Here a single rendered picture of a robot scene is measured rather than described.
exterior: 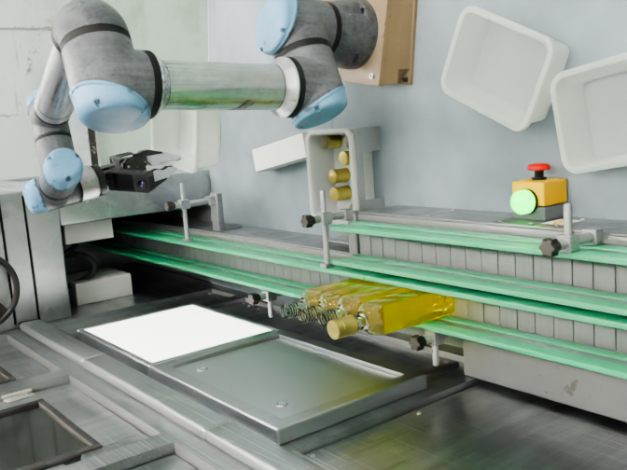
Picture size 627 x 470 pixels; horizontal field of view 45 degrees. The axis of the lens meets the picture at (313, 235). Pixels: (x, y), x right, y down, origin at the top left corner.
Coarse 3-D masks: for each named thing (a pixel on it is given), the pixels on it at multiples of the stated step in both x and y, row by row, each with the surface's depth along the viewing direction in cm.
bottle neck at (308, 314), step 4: (320, 304) 144; (304, 308) 142; (308, 308) 142; (312, 308) 142; (316, 308) 142; (320, 308) 143; (324, 308) 143; (300, 312) 142; (304, 312) 141; (308, 312) 141; (312, 312) 141; (316, 312) 142; (300, 316) 142; (304, 316) 143; (308, 316) 141; (312, 316) 141; (300, 320) 142; (304, 320) 142; (308, 320) 141; (312, 320) 141; (316, 320) 143
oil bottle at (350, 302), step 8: (376, 288) 146; (384, 288) 145; (392, 288) 145; (400, 288) 145; (408, 288) 146; (344, 296) 142; (352, 296) 141; (360, 296) 141; (368, 296) 140; (376, 296) 141; (344, 304) 139; (352, 304) 138; (352, 312) 138
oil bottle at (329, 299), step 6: (366, 282) 153; (372, 282) 153; (342, 288) 149; (348, 288) 149; (354, 288) 149; (360, 288) 148; (366, 288) 148; (324, 294) 146; (330, 294) 145; (336, 294) 145; (342, 294) 145; (318, 300) 145; (324, 300) 144; (330, 300) 143; (336, 300) 143; (330, 306) 143
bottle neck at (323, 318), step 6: (318, 312) 137; (324, 312) 136; (330, 312) 137; (336, 312) 137; (342, 312) 138; (318, 318) 138; (324, 318) 136; (330, 318) 136; (336, 318) 137; (318, 324) 138; (324, 324) 136
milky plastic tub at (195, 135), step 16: (160, 112) 184; (176, 112) 186; (192, 112) 181; (208, 112) 169; (160, 128) 185; (176, 128) 187; (192, 128) 183; (208, 128) 170; (160, 144) 186; (176, 144) 188; (192, 144) 184; (208, 144) 172; (192, 160) 178; (208, 160) 173
